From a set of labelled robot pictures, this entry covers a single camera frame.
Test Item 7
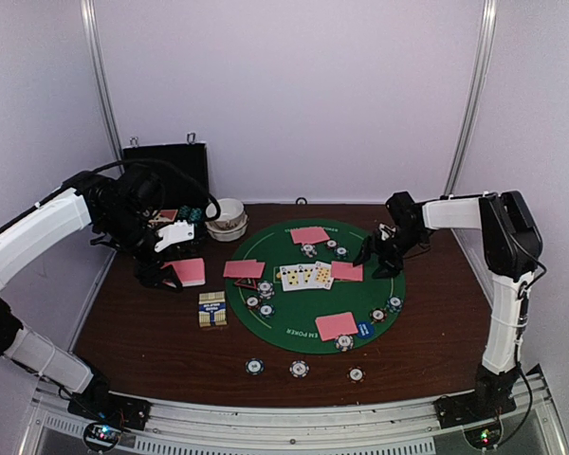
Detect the black poker chip case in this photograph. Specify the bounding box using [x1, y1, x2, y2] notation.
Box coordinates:
[123, 142, 210, 225]

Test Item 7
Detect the blue small blind button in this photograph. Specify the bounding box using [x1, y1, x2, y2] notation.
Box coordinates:
[356, 321, 376, 339]

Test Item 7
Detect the white scalloped ceramic dish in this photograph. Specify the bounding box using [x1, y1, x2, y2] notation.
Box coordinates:
[206, 214, 248, 243]

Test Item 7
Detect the red triangular all-in button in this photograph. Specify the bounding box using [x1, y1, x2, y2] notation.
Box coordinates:
[233, 278, 257, 290]

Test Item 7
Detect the red playing card deck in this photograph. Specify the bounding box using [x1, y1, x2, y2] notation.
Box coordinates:
[163, 258, 206, 287]

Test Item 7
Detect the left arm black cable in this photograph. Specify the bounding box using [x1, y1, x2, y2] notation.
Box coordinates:
[99, 158, 222, 222]

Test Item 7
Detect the card deck in case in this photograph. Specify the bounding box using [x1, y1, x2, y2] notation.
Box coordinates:
[150, 209, 178, 224]

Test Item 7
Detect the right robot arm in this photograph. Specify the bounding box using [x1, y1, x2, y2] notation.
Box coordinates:
[353, 191, 543, 419]

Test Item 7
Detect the green round poker mat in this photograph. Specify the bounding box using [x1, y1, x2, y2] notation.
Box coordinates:
[226, 219, 406, 355]

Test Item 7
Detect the brown poker chip stack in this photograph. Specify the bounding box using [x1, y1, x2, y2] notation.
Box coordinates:
[347, 366, 365, 383]

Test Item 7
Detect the teal poker chip stack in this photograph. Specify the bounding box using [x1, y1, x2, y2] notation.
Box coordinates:
[245, 358, 265, 375]

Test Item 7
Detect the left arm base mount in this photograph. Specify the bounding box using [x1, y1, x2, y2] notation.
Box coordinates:
[67, 395, 152, 430]

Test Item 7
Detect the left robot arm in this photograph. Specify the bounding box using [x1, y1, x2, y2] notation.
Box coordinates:
[0, 165, 195, 421]

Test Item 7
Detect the white ceramic bowl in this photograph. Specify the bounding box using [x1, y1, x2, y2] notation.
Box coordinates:
[205, 198, 245, 230]

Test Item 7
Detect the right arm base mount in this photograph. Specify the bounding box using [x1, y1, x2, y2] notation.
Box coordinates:
[433, 392, 517, 429]

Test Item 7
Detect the gold striped card box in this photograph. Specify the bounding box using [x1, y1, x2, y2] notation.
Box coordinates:
[198, 291, 228, 328]

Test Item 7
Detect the left aluminium frame post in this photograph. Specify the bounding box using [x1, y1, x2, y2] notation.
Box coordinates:
[80, 0, 123, 161]

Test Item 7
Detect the right aluminium frame post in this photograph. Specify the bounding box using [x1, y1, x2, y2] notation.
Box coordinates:
[443, 0, 498, 196]

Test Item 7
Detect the blue white poker chip stack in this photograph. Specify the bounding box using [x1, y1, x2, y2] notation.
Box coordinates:
[289, 360, 310, 378]

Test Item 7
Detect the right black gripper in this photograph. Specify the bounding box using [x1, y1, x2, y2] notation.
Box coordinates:
[355, 227, 428, 278]

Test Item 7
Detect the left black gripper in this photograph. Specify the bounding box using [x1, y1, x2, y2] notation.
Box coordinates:
[98, 207, 183, 292]

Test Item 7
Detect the face-up community card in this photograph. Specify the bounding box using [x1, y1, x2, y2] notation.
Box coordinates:
[298, 264, 319, 289]
[280, 264, 303, 292]
[311, 261, 334, 290]

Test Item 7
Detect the aluminium frame post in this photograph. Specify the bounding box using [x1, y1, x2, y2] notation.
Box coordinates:
[443, 0, 498, 196]
[80, 0, 123, 161]

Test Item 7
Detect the teal chip row in case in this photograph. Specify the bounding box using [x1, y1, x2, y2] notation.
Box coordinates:
[177, 206, 203, 224]

